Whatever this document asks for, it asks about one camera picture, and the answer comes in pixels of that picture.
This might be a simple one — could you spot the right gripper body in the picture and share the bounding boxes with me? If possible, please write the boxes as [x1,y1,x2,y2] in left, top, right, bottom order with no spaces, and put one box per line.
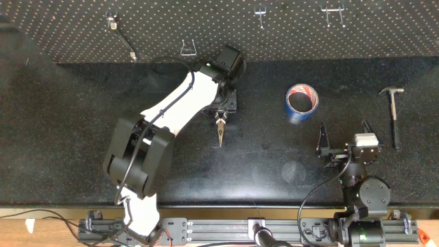
[315,145,383,169]

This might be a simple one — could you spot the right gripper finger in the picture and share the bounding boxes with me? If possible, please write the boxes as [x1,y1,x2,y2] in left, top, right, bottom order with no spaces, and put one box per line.
[361,119,375,135]
[316,121,331,156]

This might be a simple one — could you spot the hammer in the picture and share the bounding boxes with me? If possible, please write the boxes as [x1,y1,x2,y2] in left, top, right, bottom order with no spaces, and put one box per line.
[379,86,405,150]

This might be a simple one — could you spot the roll of blue tape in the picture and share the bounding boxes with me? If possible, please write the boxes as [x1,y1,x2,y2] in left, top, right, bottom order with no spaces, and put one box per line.
[285,83,320,121]

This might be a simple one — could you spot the black and white pliers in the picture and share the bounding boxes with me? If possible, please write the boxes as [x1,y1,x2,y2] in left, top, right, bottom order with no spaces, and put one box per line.
[215,113,228,148]

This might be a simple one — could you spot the wrench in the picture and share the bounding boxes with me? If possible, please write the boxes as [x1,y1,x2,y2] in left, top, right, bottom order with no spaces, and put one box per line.
[106,16,139,62]

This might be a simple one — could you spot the black pegboard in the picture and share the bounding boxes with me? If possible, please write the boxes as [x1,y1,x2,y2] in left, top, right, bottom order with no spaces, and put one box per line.
[0,0,439,64]

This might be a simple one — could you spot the small orange object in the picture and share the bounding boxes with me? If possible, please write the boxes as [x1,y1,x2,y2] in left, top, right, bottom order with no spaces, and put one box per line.
[418,228,431,247]

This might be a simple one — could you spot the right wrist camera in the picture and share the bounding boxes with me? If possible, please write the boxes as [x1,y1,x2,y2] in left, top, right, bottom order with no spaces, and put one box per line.
[351,132,380,148]

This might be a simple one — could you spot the mounting rail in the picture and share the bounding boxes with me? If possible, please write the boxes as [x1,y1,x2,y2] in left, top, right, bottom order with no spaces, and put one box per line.
[78,209,420,247]

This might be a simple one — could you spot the thin black cable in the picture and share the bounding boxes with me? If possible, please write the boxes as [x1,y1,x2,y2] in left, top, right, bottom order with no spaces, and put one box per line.
[0,208,104,247]

